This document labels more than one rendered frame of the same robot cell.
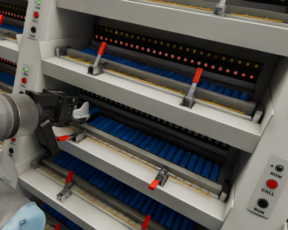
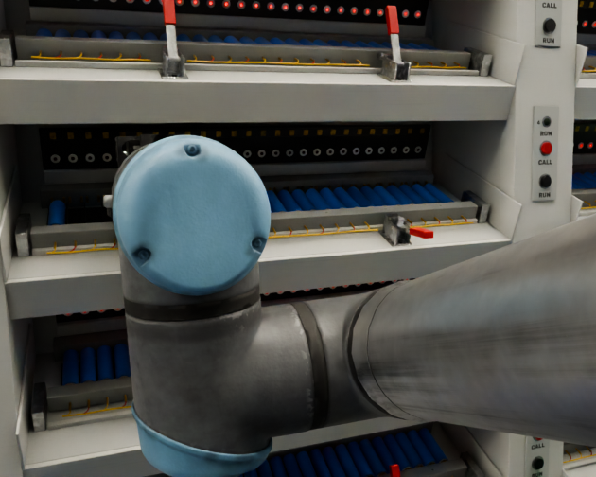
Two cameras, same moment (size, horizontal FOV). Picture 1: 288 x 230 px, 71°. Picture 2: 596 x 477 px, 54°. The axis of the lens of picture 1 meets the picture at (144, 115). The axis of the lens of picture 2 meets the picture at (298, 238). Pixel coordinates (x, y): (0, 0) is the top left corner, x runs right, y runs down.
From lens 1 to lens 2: 0.49 m
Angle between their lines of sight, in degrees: 38
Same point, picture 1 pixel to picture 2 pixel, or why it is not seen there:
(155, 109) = (350, 105)
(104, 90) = (224, 105)
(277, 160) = (541, 112)
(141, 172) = (360, 244)
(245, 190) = (521, 174)
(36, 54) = not seen: outside the picture
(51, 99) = not seen: hidden behind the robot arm
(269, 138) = (524, 85)
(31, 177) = (61, 447)
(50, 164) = (84, 389)
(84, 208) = not seen: hidden behind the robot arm
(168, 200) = (427, 262)
